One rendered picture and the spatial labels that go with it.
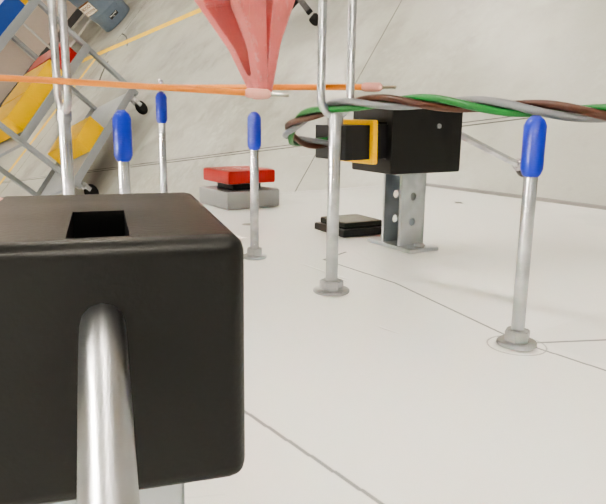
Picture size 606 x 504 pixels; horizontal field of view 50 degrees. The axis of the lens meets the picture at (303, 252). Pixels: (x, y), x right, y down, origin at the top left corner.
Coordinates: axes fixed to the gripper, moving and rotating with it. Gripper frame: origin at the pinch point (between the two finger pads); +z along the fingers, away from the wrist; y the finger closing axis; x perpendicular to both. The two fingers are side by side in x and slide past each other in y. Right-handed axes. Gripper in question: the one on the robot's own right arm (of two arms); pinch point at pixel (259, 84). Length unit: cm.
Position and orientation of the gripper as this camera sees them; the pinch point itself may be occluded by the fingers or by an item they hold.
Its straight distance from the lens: 40.5
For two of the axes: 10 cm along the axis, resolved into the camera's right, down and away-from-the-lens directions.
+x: -5.0, -2.0, 8.4
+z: 1.3, 9.5, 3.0
